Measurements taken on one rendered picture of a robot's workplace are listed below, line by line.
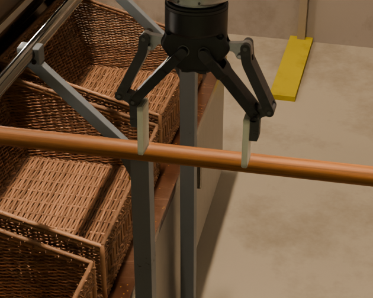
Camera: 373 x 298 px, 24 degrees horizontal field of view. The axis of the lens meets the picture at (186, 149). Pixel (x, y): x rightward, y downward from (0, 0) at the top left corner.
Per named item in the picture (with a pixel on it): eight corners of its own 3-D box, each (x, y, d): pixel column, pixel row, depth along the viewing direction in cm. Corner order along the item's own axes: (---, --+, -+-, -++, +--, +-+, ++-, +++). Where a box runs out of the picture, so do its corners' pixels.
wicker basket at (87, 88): (2, 144, 252) (-8, 58, 238) (68, 64, 299) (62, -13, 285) (163, 164, 243) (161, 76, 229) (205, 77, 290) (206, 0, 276)
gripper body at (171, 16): (153, 5, 99) (154, 78, 103) (226, 11, 97) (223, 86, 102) (169, -16, 105) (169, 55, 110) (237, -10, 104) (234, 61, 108)
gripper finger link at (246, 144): (247, 108, 108) (253, 109, 108) (244, 156, 112) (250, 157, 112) (243, 119, 106) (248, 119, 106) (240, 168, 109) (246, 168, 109)
